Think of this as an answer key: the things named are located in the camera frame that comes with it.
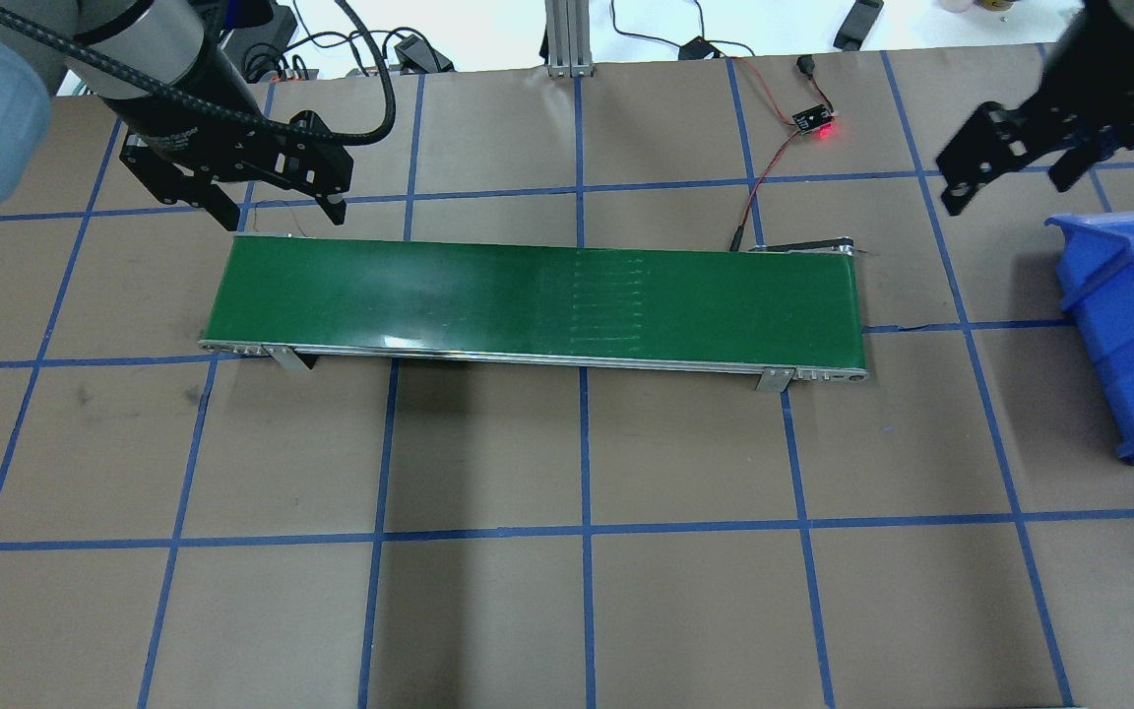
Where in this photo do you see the aluminium frame post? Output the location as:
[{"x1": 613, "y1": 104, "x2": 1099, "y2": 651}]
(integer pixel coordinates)
[{"x1": 543, "y1": 0, "x2": 595, "y2": 78}]

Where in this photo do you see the green conveyor belt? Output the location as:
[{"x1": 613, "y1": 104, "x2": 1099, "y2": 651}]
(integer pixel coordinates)
[{"x1": 198, "y1": 234, "x2": 869, "y2": 390}]

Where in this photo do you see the small sensor board red light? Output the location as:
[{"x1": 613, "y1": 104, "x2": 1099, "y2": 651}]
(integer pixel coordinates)
[{"x1": 792, "y1": 103, "x2": 837, "y2": 140}]

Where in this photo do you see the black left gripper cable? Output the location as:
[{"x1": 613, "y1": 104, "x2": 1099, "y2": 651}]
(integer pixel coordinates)
[{"x1": 0, "y1": 0, "x2": 399, "y2": 149}]

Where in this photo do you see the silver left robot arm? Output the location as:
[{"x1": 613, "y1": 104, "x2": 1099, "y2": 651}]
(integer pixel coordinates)
[{"x1": 0, "y1": 1, "x2": 1081, "y2": 217}]

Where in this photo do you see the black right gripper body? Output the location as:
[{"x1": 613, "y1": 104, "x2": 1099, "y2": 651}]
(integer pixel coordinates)
[{"x1": 1030, "y1": 1, "x2": 1134, "y2": 150}]

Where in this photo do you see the red black power cable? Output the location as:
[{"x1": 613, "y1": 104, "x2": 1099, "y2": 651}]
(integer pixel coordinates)
[{"x1": 728, "y1": 54, "x2": 836, "y2": 253}]

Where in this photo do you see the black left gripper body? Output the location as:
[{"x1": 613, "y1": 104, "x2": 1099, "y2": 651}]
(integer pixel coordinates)
[{"x1": 119, "y1": 59, "x2": 284, "y2": 199}]

